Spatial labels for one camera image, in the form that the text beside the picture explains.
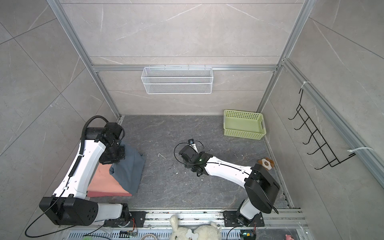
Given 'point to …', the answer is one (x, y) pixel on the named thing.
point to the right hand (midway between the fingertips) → (192, 156)
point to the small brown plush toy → (267, 163)
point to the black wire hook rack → (332, 160)
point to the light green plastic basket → (244, 124)
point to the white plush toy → (208, 232)
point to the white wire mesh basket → (177, 80)
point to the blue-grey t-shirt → (128, 171)
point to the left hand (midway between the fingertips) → (116, 157)
